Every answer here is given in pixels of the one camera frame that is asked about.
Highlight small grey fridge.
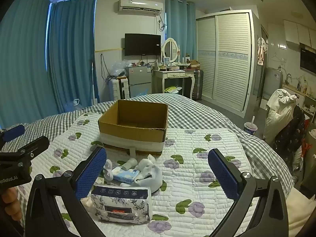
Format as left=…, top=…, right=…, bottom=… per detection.
left=125, top=65, right=153, bottom=98

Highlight narrow blue curtain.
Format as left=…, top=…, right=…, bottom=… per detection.
left=165, top=0, right=197, bottom=65

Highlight white air conditioner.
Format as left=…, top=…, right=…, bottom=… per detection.
left=118, top=0, right=165, bottom=14

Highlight grey washing machine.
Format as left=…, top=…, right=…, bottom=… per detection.
left=262, top=67, right=282, bottom=100

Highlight clear water jug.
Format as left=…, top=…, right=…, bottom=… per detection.
left=65, top=99, right=83, bottom=113

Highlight white suitcase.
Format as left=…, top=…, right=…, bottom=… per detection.
left=109, top=76, right=130, bottom=102

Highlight white louvred wardrobe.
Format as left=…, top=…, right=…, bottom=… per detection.
left=196, top=9, right=258, bottom=118

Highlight light blue tissue pack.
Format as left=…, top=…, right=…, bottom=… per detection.
left=112, top=166, right=141, bottom=183

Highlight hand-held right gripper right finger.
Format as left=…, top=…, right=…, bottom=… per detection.
left=207, top=149, right=289, bottom=237

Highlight brown cardboard box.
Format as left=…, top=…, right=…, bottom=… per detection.
left=98, top=100, right=169, bottom=156

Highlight purple drink cup with straw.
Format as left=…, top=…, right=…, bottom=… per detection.
left=243, top=116, right=258, bottom=136

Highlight small white roll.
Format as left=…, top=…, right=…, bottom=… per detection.
left=122, top=158, right=138, bottom=171

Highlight white bedding bundle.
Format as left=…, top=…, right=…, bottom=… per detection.
left=263, top=88, right=298, bottom=142

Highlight clear plastic bag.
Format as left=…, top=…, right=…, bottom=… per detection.
left=111, top=60, right=128, bottom=77

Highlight white vanity table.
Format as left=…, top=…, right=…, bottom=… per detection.
left=152, top=67, right=194, bottom=97

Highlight black range hood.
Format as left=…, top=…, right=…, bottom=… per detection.
left=300, top=43, right=316, bottom=76

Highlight wide blue curtain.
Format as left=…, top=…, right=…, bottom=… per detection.
left=0, top=0, right=51, bottom=130

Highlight person's left hand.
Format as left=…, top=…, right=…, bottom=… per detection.
left=0, top=186, right=23, bottom=226

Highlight grey checkered bed sheet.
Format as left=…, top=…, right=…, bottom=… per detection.
left=0, top=93, right=295, bottom=203

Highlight black wall television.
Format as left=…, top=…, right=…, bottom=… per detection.
left=124, top=33, right=162, bottom=56

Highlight white oval vanity mirror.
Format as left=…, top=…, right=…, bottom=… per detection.
left=162, top=38, right=179, bottom=64

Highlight chair with dark floral garment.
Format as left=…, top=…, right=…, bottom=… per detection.
left=273, top=106, right=307, bottom=164

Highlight white kitchen wall cabinets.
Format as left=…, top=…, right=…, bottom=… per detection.
left=283, top=20, right=316, bottom=50

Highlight white pillow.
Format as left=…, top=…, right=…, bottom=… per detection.
left=285, top=187, right=314, bottom=237

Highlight floral print tissue pack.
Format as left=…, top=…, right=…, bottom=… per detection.
left=90, top=185, right=152, bottom=225

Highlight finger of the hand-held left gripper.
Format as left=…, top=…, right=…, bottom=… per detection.
left=0, top=136, right=50, bottom=165
left=0, top=124, right=26, bottom=144

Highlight hanging pale garment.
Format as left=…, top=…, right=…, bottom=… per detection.
left=257, top=37, right=269, bottom=66

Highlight white cloth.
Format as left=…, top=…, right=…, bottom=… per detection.
left=133, top=154, right=163, bottom=196

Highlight blue window curtain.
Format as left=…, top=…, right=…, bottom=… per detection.
left=47, top=0, right=97, bottom=114

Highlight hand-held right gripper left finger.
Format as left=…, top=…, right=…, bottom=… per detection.
left=25, top=146, right=107, bottom=237

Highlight dark grey suitcase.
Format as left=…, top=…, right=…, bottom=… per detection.
left=191, top=70, right=204, bottom=101

